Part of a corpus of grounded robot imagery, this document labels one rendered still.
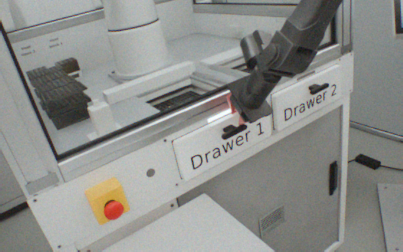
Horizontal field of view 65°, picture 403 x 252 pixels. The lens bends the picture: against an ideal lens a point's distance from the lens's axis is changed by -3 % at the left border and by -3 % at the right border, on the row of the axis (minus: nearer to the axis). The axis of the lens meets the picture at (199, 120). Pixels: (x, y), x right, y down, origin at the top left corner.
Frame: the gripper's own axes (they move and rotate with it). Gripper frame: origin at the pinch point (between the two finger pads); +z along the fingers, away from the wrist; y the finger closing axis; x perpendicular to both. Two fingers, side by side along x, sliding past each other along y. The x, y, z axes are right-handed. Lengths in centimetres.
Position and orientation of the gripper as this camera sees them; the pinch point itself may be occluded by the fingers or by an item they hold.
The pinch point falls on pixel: (238, 117)
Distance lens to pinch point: 82.4
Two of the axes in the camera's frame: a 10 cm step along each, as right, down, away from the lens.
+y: -4.9, -8.1, 3.1
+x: -8.5, 3.6, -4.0
